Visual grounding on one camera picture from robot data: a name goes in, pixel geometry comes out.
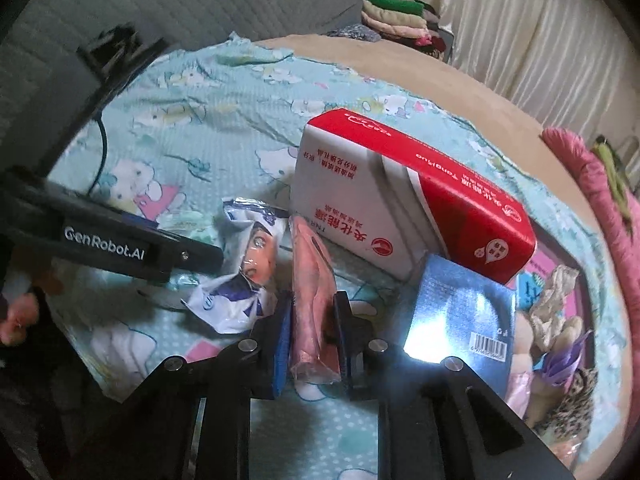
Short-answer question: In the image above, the dark floral cloth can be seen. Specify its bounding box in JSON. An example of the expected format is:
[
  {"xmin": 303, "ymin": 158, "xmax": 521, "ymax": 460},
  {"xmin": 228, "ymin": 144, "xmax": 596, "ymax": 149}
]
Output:
[{"xmin": 327, "ymin": 25, "xmax": 381, "ymax": 43}]

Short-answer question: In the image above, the white curtain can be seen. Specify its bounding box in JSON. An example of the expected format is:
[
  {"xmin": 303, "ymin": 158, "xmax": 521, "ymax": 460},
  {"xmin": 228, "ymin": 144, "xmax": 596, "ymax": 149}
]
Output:
[{"xmin": 435, "ymin": 0, "xmax": 640, "ymax": 153}]

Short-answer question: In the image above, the cartoon cat printed blanket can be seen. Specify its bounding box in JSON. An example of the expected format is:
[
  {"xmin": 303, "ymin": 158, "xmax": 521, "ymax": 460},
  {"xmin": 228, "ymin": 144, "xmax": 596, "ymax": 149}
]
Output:
[{"xmin": 47, "ymin": 32, "xmax": 631, "ymax": 480}]

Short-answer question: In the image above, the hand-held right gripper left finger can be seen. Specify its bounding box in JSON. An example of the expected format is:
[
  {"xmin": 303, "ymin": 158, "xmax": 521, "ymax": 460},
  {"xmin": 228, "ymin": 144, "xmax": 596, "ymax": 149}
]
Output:
[{"xmin": 62, "ymin": 291, "xmax": 295, "ymax": 480}]

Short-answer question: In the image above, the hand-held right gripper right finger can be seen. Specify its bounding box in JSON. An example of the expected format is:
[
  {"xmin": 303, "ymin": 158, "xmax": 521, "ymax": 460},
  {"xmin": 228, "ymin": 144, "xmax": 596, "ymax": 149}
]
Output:
[{"xmin": 334, "ymin": 291, "xmax": 576, "ymax": 480}]

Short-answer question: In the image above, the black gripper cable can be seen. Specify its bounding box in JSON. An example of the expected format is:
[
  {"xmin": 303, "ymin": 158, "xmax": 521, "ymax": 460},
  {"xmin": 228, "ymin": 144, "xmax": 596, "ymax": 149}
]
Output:
[{"xmin": 90, "ymin": 110, "xmax": 110, "ymax": 196}]

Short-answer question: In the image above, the beige plush rabbit doll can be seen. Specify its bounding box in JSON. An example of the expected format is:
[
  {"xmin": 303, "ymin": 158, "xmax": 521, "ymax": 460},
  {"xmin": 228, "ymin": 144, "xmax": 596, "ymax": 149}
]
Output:
[{"xmin": 505, "ymin": 266, "xmax": 593, "ymax": 423}]

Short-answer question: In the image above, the leopard print scrunchie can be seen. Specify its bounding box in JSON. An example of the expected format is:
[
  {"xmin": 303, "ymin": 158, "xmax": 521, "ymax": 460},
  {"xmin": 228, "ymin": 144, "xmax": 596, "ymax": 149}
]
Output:
[{"xmin": 537, "ymin": 365, "xmax": 601, "ymax": 453}]

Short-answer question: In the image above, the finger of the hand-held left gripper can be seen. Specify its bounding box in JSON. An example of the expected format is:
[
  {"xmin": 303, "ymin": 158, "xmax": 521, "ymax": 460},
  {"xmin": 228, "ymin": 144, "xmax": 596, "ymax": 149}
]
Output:
[{"xmin": 150, "ymin": 232, "xmax": 224, "ymax": 286}]

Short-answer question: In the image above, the green cloth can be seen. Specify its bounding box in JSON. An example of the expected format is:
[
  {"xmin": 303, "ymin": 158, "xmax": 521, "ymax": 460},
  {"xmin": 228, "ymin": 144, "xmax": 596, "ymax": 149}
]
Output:
[{"xmin": 592, "ymin": 135, "xmax": 633, "ymax": 221}]

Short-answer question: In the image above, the dark blue box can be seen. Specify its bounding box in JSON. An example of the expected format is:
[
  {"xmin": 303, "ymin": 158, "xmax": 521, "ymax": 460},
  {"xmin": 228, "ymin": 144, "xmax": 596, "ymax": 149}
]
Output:
[{"xmin": 402, "ymin": 253, "xmax": 517, "ymax": 366}]

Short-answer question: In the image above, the white cartoon printed packet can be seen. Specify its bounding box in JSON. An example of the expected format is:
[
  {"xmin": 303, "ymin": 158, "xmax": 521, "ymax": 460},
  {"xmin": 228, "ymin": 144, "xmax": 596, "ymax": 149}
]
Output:
[{"xmin": 181, "ymin": 197, "xmax": 291, "ymax": 333}]

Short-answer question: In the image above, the stack of folded clothes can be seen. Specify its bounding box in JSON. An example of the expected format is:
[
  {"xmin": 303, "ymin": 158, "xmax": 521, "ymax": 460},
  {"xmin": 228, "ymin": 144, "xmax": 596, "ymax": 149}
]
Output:
[{"xmin": 361, "ymin": 0, "xmax": 453, "ymax": 63}]

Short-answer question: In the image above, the pink quilt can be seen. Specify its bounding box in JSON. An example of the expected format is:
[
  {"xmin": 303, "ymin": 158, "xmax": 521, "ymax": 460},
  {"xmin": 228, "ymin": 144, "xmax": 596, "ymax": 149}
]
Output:
[{"xmin": 542, "ymin": 127, "xmax": 640, "ymax": 306}]

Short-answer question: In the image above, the red and white box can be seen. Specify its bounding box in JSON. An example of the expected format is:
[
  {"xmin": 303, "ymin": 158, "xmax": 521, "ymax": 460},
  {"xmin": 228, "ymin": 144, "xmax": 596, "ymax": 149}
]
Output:
[{"xmin": 291, "ymin": 108, "xmax": 537, "ymax": 286}]

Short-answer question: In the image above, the pink cloth packet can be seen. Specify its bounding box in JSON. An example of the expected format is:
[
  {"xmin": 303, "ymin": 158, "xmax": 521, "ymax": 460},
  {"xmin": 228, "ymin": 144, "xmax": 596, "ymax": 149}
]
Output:
[{"xmin": 289, "ymin": 214, "xmax": 341, "ymax": 386}]

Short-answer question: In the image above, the person's left hand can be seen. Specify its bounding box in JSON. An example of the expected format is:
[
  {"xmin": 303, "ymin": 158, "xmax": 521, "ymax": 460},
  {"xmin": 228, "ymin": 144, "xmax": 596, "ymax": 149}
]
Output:
[{"xmin": 0, "ymin": 270, "xmax": 56, "ymax": 348}]

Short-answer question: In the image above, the beige bed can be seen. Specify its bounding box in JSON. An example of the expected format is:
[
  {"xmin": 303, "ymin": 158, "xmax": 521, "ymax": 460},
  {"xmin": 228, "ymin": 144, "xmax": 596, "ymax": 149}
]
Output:
[{"xmin": 250, "ymin": 35, "xmax": 640, "ymax": 441}]

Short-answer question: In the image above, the grey quilted headboard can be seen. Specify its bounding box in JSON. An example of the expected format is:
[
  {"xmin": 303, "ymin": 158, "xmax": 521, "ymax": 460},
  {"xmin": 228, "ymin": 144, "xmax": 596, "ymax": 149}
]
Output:
[{"xmin": 0, "ymin": 0, "xmax": 376, "ymax": 181}]

